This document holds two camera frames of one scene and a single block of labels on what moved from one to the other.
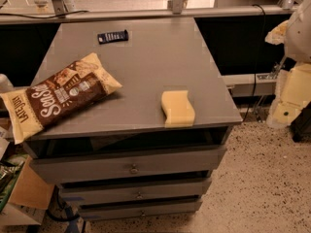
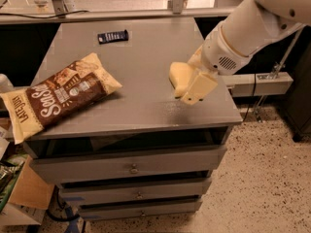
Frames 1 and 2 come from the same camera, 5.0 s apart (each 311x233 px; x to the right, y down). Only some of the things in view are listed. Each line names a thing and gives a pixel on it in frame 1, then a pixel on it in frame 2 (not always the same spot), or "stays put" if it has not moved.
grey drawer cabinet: (116, 157) stays put
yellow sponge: (179, 111) -> (181, 75)
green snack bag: (11, 168) stays put
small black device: (108, 37) stays put
